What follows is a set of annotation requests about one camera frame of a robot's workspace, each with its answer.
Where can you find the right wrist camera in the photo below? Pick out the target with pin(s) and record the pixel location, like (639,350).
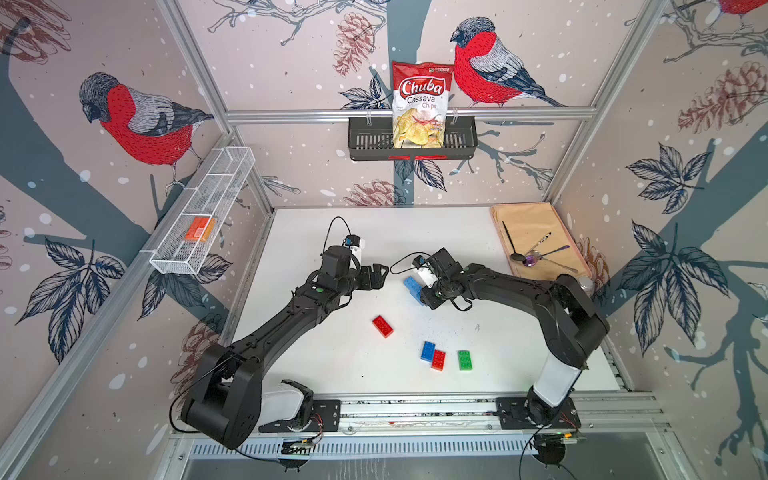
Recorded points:
(424,271)

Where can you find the spoon with patterned handle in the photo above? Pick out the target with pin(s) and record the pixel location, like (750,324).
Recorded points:
(532,250)

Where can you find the chuba cassava chips bag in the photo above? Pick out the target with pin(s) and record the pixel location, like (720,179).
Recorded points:
(420,104)

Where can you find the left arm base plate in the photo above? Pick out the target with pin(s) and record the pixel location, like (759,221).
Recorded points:
(325,415)

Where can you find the red lego brick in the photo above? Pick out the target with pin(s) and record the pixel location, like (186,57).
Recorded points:
(438,360)
(383,327)

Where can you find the silver lid shaker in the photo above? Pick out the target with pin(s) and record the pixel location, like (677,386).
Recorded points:
(587,285)

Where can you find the blue small lego brick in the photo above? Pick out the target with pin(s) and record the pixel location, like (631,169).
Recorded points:
(427,351)

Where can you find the white wire basket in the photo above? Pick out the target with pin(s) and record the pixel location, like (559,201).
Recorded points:
(223,177)

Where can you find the green lego brick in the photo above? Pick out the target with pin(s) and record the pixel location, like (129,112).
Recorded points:
(464,360)

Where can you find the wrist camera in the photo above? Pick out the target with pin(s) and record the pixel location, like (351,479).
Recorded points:
(424,271)
(355,243)

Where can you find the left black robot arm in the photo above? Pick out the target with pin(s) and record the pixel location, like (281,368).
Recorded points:
(225,400)

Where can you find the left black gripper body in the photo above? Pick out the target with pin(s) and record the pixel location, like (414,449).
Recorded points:
(359,280)

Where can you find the yellow cloth mat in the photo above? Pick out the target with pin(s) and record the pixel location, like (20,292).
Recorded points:
(527,224)

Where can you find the silver spoon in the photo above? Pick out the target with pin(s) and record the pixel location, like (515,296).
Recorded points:
(541,257)

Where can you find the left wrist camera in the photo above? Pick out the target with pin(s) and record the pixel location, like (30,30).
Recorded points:
(355,243)

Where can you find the purple spoon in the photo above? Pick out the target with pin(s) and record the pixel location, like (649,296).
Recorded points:
(533,256)

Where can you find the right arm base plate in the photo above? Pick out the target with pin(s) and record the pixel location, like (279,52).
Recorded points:
(522,413)

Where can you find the black wall basket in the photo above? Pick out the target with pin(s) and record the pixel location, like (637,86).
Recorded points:
(384,139)

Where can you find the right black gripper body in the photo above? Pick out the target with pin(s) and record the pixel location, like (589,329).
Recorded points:
(435,294)

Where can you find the orange block in basket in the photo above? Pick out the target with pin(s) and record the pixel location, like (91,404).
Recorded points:
(200,229)

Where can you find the light blue long lego brick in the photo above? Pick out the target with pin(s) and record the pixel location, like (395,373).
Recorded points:
(414,288)

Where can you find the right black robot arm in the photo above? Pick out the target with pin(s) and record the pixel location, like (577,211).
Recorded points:
(570,322)

